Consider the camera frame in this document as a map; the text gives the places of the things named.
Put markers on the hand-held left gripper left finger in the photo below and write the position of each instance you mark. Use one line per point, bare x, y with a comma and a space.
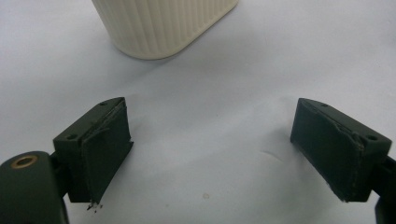
93, 149

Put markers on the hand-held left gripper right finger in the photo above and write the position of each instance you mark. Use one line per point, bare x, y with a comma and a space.
330, 146

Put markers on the cream ribbed pump bottle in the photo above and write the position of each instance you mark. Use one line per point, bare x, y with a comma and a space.
162, 25

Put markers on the pale blue table mat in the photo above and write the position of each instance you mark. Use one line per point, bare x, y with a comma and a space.
202, 124

